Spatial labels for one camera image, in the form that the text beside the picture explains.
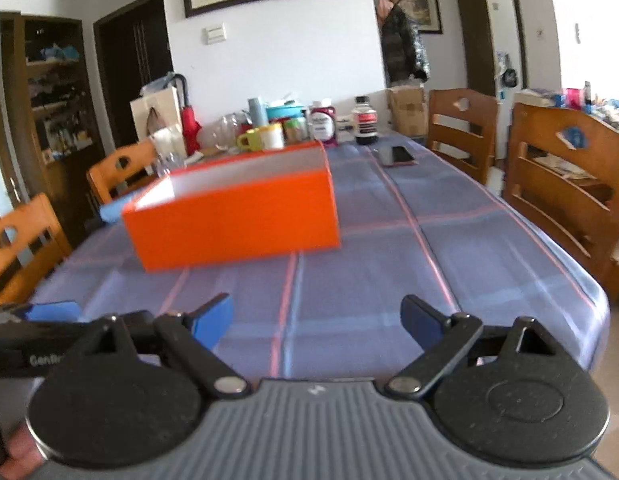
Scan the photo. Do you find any grey-blue thermos bottle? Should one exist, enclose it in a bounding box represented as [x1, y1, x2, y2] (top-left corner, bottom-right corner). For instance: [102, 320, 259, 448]
[248, 97, 269, 129]

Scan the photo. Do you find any brown cardboard box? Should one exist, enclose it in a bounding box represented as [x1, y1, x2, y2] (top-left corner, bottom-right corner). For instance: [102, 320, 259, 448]
[387, 84, 428, 139]

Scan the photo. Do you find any white paper bag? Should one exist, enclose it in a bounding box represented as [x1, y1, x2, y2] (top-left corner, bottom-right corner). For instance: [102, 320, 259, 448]
[130, 87, 185, 152]

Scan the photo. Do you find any clear glass jar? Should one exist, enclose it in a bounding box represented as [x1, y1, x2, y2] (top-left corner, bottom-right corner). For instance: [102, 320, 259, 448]
[212, 114, 241, 154]

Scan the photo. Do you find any white supplement bottle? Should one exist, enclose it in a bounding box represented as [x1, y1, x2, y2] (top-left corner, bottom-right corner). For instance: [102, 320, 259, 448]
[309, 101, 339, 148]

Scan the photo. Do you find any small framed painting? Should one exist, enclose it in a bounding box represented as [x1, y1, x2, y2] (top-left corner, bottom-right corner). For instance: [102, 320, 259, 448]
[370, 0, 444, 36]

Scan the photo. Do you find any red folded umbrella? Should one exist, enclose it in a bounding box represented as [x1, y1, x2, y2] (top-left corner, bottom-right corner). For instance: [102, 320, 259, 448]
[172, 73, 203, 157]

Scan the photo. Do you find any dark hanging coat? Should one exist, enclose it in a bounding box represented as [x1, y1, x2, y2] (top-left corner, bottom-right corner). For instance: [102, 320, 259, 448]
[380, 2, 431, 86]

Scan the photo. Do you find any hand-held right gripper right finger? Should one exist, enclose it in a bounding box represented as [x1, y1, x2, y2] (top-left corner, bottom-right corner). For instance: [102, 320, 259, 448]
[384, 295, 563, 399]

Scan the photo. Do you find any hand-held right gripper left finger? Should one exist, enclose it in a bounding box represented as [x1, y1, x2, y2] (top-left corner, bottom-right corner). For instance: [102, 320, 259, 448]
[77, 293, 251, 400]

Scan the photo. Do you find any orange cardboard box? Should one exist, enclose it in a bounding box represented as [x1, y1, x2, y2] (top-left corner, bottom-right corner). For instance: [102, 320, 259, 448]
[122, 140, 343, 273]

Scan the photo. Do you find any pile of household clutter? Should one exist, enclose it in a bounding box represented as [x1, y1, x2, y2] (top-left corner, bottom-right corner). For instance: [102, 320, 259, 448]
[518, 80, 619, 137]

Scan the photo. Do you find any dark wooden door frame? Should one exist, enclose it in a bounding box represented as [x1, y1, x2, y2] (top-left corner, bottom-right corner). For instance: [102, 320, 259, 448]
[449, 0, 528, 99]

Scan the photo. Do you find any small green-lidded jar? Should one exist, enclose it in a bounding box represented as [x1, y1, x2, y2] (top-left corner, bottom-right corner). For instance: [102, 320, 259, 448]
[284, 117, 309, 144]

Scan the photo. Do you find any wooden chair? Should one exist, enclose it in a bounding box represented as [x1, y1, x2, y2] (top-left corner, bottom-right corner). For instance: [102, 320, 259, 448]
[86, 140, 158, 206]
[0, 192, 73, 306]
[503, 102, 619, 302]
[426, 88, 501, 186]

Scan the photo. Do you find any yellow-green mug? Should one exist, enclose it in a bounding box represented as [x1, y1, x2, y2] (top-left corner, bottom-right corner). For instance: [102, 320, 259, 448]
[236, 128, 265, 153]

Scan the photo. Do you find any dark wooden shelf cabinet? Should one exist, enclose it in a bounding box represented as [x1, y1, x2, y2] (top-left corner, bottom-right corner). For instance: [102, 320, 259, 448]
[0, 12, 108, 247]

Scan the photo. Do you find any person's left hand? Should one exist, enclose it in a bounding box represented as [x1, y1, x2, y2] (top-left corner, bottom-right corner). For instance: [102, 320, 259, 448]
[4, 422, 48, 478]

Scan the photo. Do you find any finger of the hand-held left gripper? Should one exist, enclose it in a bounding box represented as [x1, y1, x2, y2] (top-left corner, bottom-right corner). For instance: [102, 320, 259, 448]
[0, 300, 81, 325]

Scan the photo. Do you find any white lidded container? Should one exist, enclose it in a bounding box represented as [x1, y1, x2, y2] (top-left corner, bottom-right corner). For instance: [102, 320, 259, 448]
[260, 123, 286, 151]

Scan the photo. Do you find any teal cooking pot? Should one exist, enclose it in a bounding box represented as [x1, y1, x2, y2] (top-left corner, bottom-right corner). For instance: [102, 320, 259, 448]
[266, 102, 307, 122]

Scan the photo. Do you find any smartphone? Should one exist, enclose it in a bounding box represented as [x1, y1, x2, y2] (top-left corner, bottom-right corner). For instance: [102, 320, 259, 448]
[376, 145, 418, 168]

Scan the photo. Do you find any dark bottle white cap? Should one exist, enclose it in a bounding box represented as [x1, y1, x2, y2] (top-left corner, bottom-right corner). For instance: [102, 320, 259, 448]
[354, 96, 381, 146]

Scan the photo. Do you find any blue plastic bag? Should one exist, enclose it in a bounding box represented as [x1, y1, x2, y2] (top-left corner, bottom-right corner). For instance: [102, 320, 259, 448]
[100, 198, 133, 224]

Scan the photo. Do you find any dark brown door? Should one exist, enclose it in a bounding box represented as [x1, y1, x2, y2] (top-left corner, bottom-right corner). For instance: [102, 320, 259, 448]
[93, 0, 176, 151]

